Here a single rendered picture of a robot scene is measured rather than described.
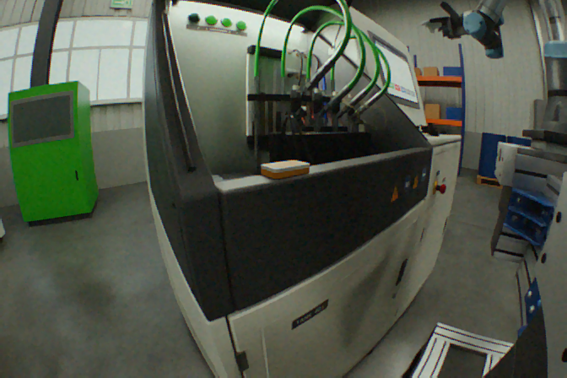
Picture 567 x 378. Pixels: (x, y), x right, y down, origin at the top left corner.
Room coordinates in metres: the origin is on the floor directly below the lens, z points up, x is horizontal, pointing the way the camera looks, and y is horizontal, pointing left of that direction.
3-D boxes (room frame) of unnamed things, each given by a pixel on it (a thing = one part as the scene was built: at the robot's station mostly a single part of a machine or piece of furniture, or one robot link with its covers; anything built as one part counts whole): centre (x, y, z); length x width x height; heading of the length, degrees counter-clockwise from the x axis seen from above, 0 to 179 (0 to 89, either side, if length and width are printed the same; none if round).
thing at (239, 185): (0.39, -0.18, 0.87); 0.62 x 0.04 x 0.16; 127
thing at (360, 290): (0.38, -0.18, 0.45); 0.65 x 0.02 x 0.68; 127
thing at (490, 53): (0.51, -0.70, 1.34); 0.11 x 0.08 x 0.11; 108
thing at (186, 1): (0.79, 0.13, 1.43); 0.54 x 0.03 x 0.02; 127
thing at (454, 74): (5.14, -3.32, 1.50); 2.78 x 0.86 x 3.00; 43
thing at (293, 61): (0.94, -0.06, 1.21); 0.13 x 0.03 x 0.31; 127
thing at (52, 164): (1.78, 2.94, 0.81); 1.05 x 0.81 x 1.62; 127
